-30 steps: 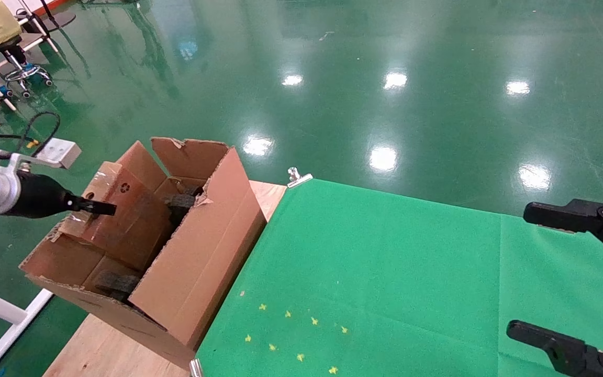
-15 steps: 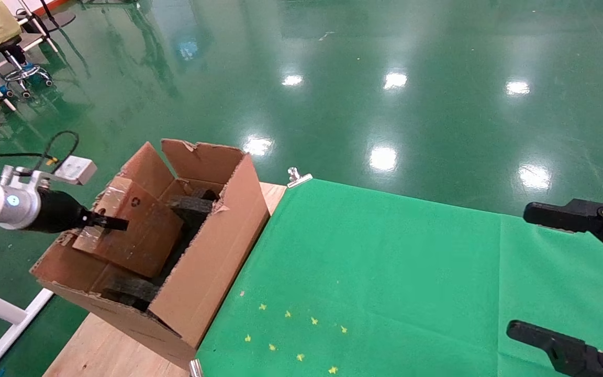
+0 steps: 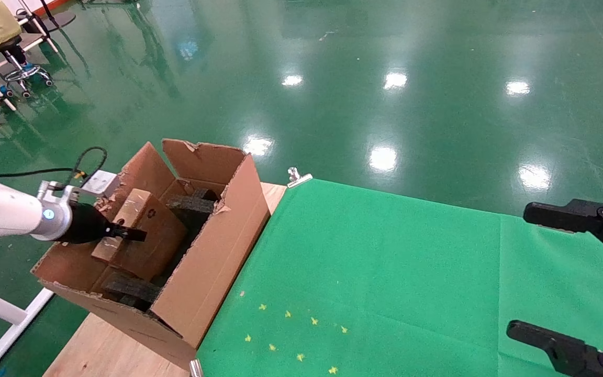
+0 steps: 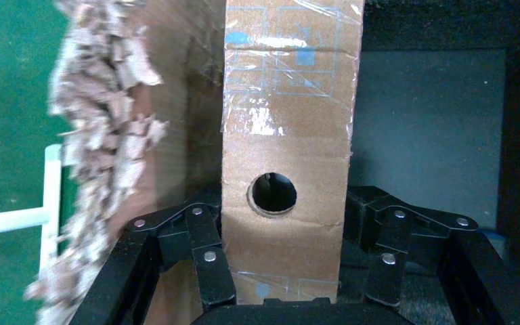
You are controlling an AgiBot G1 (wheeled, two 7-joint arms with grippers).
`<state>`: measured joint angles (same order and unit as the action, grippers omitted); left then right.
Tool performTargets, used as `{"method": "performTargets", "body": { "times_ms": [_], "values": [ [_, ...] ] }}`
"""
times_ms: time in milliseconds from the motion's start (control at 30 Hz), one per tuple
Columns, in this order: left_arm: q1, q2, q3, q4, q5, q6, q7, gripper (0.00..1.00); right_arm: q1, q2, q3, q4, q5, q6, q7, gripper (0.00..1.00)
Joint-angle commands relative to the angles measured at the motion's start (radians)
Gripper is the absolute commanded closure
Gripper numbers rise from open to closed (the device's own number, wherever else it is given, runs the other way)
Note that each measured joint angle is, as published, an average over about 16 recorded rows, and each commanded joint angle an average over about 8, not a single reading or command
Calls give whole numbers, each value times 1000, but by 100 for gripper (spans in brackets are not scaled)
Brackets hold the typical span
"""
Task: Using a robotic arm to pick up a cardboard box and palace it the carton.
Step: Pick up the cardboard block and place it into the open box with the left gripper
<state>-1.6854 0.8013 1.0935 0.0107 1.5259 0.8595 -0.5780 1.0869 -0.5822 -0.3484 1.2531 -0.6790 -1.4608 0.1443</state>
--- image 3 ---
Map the white desk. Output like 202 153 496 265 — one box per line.
15 0 61 54

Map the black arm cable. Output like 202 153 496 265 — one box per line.
0 147 109 334

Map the black swivel stool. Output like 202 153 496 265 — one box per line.
0 36 54 99

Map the black foam pad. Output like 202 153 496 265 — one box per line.
167 188 220 242
103 272 162 311

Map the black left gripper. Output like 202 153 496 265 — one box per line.
60 203 148 245

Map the white tube frame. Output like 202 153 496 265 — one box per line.
0 280 55 377

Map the green cloth mat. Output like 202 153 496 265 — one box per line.
197 178 603 377

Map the small cardboard box with hole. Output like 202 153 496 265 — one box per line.
91 188 188 281

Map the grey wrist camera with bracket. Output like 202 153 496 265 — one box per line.
37 170 120 203

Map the black floor stand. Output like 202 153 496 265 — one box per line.
19 0 77 31

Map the large open cardboard carton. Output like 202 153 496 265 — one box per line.
32 138 272 370

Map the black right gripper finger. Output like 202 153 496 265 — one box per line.
507 320 603 377
523 197 603 270

